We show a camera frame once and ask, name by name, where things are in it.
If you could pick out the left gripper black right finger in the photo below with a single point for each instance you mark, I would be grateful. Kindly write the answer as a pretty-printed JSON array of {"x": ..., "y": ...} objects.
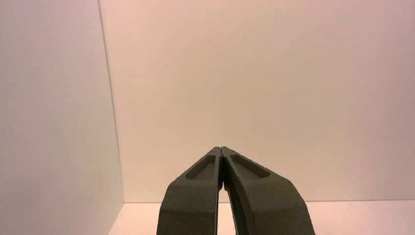
[{"x": 266, "y": 204}]

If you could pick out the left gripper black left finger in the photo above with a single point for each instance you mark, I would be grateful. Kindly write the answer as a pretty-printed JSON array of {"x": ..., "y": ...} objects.
[{"x": 191, "y": 201}]

